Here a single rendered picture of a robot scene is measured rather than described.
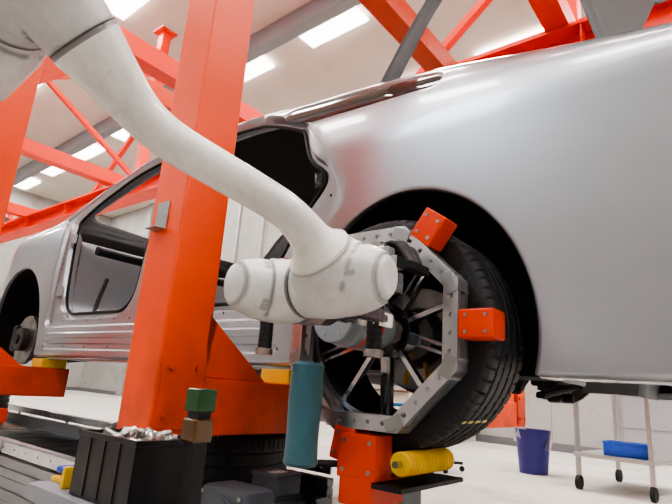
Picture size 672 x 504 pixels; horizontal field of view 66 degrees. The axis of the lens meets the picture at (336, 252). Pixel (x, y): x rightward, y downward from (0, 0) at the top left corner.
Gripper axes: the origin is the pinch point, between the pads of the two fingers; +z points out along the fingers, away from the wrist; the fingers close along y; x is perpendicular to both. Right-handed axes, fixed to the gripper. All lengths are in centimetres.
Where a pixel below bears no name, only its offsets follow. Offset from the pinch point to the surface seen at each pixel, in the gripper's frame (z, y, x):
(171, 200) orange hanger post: -13, -67, 36
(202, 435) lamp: -35.5, -10.2, -24.7
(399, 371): 49, -23, -9
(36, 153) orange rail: 130, -609, 243
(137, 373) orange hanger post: -13, -70, -15
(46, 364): 42, -254, -13
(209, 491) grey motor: 3, -53, -44
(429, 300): 49, -13, 14
